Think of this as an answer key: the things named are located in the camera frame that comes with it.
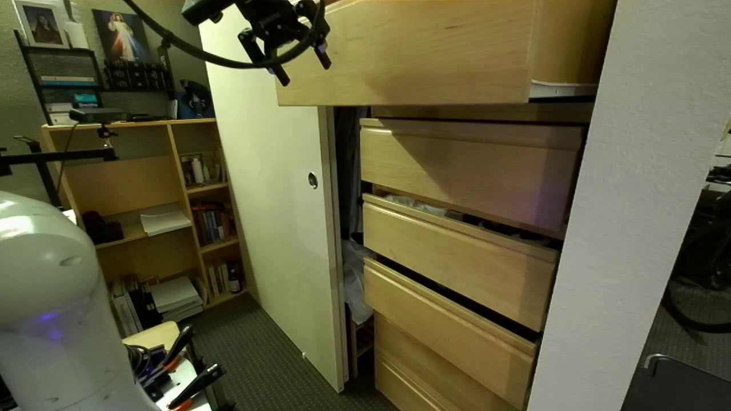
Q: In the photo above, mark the large wooden drawer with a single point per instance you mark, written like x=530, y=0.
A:
x=435, y=47

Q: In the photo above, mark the wooden drawer with slanted front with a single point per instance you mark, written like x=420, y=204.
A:
x=458, y=253

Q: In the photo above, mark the dark blue bag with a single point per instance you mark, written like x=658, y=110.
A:
x=195, y=99

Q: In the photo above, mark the bicycle wheel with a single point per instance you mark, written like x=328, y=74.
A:
x=697, y=258

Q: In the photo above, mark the wooden bookshelf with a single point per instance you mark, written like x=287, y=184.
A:
x=138, y=190

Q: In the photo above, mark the cream sliding closet door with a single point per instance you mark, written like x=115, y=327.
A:
x=275, y=196

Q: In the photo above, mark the religious portrait picture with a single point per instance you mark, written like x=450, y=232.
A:
x=122, y=36

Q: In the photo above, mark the framed photo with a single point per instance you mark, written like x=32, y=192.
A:
x=41, y=23

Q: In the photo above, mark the stack of binders and papers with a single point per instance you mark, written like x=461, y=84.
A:
x=172, y=296

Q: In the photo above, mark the black box on shelf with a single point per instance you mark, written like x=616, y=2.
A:
x=101, y=228

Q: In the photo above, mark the round recessed door pull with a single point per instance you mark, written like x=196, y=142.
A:
x=311, y=181

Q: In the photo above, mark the black camera on mount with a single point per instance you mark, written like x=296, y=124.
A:
x=96, y=116

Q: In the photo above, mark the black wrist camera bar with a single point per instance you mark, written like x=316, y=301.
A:
x=203, y=9

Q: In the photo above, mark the grey plastic bag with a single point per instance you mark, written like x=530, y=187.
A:
x=354, y=277

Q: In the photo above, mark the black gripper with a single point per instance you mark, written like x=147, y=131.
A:
x=287, y=26

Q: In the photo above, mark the black pen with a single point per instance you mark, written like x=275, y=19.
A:
x=177, y=344
x=196, y=383

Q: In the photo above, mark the wooden drawer with wide front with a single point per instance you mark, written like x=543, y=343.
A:
x=464, y=171

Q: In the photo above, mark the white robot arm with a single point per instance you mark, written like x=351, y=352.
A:
x=61, y=303

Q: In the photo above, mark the black ornate metal holder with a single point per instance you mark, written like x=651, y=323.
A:
x=138, y=75

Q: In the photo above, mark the white paper sheets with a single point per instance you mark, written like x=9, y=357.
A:
x=163, y=222

